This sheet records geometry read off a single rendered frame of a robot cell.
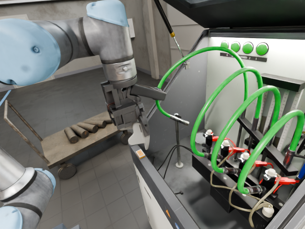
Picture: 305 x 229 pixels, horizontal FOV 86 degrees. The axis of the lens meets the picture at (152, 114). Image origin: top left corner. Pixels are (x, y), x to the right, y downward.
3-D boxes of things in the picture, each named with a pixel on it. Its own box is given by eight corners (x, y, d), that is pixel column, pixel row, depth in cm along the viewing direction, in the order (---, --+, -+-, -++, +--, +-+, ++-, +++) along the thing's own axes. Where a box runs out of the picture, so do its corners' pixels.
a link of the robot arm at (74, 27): (3, 24, 26) (72, 14, 26) (38, 23, 36) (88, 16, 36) (28, 72, 30) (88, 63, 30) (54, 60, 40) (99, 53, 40)
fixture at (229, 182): (192, 176, 82) (191, 153, 75) (206, 166, 86) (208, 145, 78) (257, 245, 56) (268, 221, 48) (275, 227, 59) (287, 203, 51)
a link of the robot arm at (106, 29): (86, 6, 35) (125, 1, 35) (100, 59, 41) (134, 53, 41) (75, 3, 28) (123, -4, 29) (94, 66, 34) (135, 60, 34)
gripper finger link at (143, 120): (140, 134, 47) (130, 106, 45) (145, 132, 47) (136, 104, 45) (146, 138, 42) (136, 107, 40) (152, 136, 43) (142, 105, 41)
